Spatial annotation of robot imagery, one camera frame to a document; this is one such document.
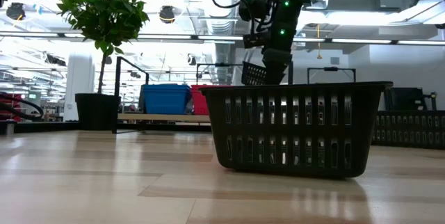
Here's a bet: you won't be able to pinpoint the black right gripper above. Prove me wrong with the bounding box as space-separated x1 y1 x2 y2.
261 47 293 86

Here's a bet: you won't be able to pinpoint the black plastic slotted basket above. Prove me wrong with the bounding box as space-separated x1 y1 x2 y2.
371 109 445 149
241 61 269 86
199 81 394 179

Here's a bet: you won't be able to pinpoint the red plastic slotted basket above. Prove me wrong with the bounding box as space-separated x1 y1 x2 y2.
190 84 233 115

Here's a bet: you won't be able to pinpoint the blue plastic slotted basket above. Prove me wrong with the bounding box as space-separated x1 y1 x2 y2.
141 83 193 115

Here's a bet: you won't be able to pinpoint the wooden shelf black metal legs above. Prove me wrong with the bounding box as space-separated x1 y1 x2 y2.
113 56 294 134

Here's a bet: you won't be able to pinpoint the black ceiling spotlight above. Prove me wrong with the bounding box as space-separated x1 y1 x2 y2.
6 1 27 22
159 5 176 24

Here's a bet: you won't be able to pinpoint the green plant in black pot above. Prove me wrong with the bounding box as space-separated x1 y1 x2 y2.
56 0 150 131

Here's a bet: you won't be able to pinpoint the white pillar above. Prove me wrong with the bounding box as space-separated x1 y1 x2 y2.
63 51 95 122

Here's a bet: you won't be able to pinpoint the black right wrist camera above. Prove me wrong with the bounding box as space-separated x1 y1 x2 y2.
242 31 271 49

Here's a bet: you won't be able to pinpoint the silver ventilation duct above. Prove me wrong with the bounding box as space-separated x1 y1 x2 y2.
208 0 241 86

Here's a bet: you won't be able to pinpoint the black metal table frame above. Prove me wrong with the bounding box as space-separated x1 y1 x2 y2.
0 121 213 135

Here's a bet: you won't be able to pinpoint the black cable bundle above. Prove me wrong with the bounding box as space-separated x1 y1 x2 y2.
0 91 45 120

